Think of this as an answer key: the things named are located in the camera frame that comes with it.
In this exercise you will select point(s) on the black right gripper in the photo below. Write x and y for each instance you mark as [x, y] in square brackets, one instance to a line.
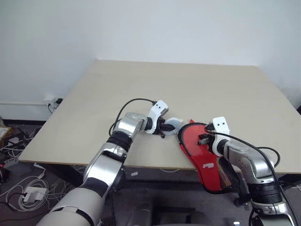
[210, 139]

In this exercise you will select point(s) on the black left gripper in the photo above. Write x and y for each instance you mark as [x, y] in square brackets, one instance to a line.
[161, 124]

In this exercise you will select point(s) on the white round disc object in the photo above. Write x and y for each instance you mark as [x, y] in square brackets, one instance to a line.
[175, 122]

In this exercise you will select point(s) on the red table tennis paddle case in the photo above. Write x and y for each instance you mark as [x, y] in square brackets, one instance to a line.
[200, 157]

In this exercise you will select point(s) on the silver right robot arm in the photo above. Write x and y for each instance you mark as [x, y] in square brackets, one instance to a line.
[249, 162]

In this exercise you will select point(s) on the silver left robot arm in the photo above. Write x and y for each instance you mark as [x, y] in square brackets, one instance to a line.
[105, 169]

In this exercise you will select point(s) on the white power adapter brick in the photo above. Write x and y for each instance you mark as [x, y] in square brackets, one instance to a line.
[33, 191]

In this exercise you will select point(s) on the small white charger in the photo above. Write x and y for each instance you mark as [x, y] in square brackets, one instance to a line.
[14, 140]

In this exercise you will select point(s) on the white power strip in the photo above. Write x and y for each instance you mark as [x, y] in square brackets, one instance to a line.
[10, 161]

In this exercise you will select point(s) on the brown cardboard box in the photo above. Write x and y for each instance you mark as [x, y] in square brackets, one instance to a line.
[4, 132]

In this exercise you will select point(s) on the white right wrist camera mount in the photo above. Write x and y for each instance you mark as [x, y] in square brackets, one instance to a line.
[221, 123]

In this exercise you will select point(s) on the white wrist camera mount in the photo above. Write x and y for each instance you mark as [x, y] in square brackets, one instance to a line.
[158, 107]
[221, 123]

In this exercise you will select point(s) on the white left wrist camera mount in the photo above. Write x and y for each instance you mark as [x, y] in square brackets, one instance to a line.
[158, 107]

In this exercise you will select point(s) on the dark table frame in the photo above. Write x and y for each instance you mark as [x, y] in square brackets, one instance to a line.
[145, 174]

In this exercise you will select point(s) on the black wall plug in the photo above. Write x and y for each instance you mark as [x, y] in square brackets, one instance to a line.
[58, 100]

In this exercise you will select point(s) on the white wall socket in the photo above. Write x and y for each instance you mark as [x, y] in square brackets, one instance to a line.
[49, 98]

